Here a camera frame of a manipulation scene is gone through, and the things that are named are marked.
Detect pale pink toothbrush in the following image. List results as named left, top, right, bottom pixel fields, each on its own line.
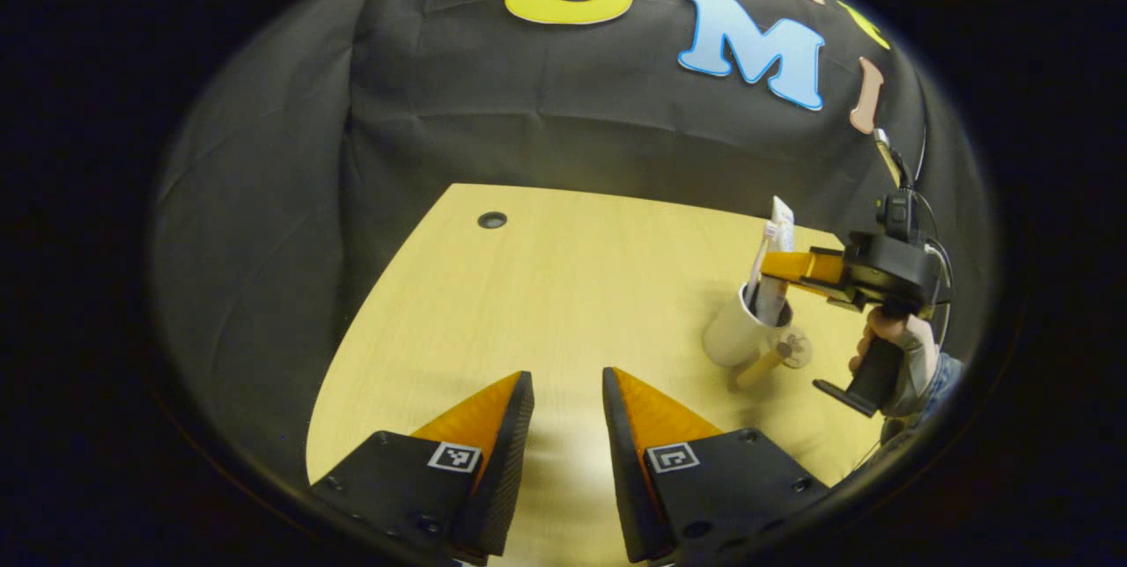
left=747, top=222, right=780, bottom=308

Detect white toothpaste tube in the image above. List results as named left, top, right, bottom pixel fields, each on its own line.
left=757, top=195, right=796, bottom=328

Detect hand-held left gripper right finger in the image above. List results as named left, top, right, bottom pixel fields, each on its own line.
left=602, top=366, right=829, bottom=564

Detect wooden desktop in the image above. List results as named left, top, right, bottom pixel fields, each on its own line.
left=306, top=183, right=890, bottom=567

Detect black backdrop cloth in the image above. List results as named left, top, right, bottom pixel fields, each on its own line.
left=150, top=0, right=996, bottom=497

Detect white cup with wooden handle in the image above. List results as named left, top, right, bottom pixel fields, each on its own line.
left=702, top=281, right=811, bottom=392

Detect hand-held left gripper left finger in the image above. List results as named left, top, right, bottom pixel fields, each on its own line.
left=313, top=370, right=536, bottom=563

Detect round cork coaster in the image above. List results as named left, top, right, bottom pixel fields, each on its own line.
left=775, top=328, right=814, bottom=371

